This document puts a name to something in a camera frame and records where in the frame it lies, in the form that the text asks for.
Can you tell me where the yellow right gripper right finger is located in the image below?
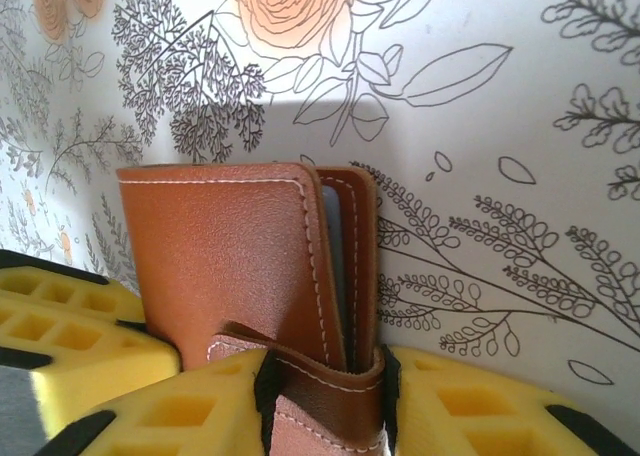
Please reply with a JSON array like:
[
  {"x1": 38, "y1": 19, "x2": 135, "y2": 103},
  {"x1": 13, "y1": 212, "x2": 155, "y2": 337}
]
[{"x1": 382, "y1": 345, "x2": 640, "y2": 456}]

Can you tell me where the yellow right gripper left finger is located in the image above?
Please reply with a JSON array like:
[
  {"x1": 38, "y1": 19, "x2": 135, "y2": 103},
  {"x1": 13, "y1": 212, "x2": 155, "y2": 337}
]
[{"x1": 47, "y1": 350, "x2": 281, "y2": 456}]

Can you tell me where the brown leather card holder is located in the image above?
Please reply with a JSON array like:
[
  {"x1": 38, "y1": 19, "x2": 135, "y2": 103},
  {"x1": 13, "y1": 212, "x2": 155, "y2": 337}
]
[{"x1": 115, "y1": 161, "x2": 389, "y2": 456}]

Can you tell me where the floral patterned table cover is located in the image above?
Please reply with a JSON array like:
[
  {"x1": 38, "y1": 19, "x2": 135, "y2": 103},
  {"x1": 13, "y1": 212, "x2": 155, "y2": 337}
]
[{"x1": 0, "y1": 0, "x2": 640, "y2": 456}]

